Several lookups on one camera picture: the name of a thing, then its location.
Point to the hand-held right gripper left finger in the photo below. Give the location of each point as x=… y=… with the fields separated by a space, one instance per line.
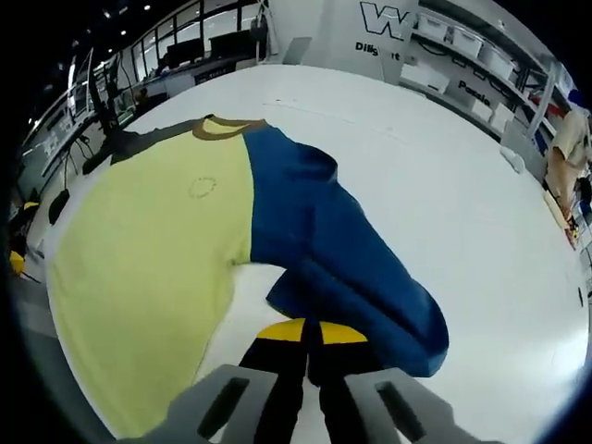
x=273 y=384

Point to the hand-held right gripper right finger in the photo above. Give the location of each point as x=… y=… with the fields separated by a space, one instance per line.
x=351 y=388

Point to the yellow grey blue garment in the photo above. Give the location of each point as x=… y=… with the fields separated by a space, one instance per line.
x=152 y=259

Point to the black oval pad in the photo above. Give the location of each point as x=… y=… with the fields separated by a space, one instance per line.
x=58 y=205

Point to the black tripod stand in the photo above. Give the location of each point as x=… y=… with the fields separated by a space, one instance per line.
x=104 y=111

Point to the black monitor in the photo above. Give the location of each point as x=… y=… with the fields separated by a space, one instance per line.
x=232 y=46
x=185 y=53

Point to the grey cabinet with black front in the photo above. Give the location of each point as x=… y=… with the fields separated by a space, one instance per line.
x=213 y=77

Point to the beige flat board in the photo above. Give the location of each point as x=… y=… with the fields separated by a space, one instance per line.
x=560 y=219

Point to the white crumpled cloth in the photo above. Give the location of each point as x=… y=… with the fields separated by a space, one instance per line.
x=513 y=160

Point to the white floor stand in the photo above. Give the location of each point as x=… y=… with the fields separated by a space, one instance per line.
x=264 y=30

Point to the white flat box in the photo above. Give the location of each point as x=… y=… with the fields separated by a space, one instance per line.
x=423 y=77
x=482 y=110

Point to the white tall box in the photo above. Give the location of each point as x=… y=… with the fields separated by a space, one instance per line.
x=501 y=118

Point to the grey office chair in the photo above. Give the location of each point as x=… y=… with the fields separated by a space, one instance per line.
x=296 y=51

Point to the grey metal shelf rack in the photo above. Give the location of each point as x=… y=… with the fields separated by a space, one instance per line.
x=504 y=88

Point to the white storage bin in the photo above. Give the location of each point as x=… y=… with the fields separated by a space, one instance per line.
x=435 y=28
x=467 y=41
x=497 y=61

